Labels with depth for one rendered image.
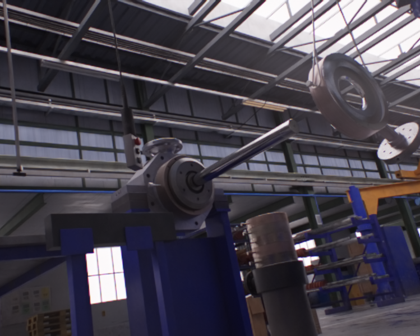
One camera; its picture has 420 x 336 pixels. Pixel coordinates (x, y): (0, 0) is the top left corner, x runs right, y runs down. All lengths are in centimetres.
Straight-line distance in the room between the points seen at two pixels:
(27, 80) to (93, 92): 143
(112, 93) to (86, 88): 66
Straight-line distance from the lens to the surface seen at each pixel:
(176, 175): 258
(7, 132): 994
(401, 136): 210
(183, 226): 270
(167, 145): 286
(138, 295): 249
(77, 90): 1089
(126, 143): 172
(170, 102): 1210
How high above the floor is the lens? 33
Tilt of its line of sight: 18 degrees up
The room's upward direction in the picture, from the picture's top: 11 degrees counter-clockwise
